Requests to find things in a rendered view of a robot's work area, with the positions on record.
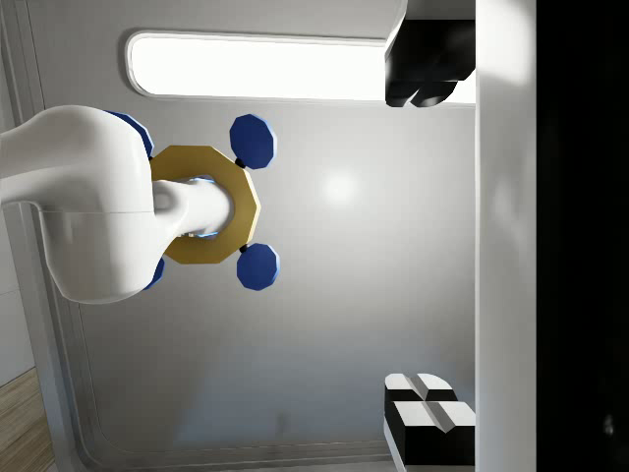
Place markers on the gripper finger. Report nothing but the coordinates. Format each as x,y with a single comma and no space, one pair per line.
432,437
432,59

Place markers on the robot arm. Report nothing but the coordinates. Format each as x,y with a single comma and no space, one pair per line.
93,196

